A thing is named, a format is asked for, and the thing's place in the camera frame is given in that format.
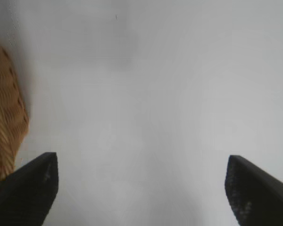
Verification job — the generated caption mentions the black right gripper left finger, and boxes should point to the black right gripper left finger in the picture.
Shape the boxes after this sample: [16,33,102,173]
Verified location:
[0,152,59,226]

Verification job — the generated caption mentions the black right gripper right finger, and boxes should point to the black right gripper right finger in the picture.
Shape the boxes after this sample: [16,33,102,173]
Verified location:
[225,154,283,226]

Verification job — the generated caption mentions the tan woven wicker basket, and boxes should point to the tan woven wicker basket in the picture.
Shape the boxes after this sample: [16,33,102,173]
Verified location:
[0,39,30,186]

